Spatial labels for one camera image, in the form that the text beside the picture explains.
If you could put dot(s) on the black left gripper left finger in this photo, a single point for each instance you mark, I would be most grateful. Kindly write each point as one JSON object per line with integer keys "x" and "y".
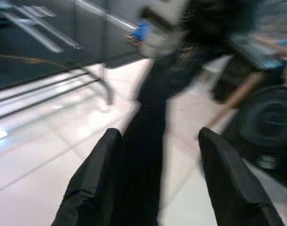
{"x": 87, "y": 188}

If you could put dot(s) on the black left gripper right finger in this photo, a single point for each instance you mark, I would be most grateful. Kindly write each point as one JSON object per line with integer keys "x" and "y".
{"x": 233, "y": 188}

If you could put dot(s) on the navy t-shirt with gold print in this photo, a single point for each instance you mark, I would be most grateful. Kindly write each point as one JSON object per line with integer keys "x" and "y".
{"x": 153, "y": 106}

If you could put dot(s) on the black round object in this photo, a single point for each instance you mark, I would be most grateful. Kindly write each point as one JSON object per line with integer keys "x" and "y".
{"x": 270, "y": 122}

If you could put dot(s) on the wooden stick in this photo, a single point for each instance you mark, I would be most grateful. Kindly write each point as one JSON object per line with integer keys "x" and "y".
{"x": 242, "y": 94}

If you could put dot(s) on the black metal clothes rack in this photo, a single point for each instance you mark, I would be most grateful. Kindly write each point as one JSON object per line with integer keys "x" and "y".
{"x": 109, "y": 94}

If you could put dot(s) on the white floor strip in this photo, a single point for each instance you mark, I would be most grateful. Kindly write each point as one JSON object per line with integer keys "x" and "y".
{"x": 40, "y": 37}
{"x": 63, "y": 38}

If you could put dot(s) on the black rubber floor mat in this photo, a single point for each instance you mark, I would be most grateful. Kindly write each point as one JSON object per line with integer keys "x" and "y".
{"x": 91, "y": 35}

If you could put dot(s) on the grey plastic drawer cabinet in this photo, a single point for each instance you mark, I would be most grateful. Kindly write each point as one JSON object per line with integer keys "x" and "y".
{"x": 162, "y": 44}

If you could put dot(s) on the blue plastic bag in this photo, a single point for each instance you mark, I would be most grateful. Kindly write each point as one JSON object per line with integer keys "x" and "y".
{"x": 141, "y": 31}

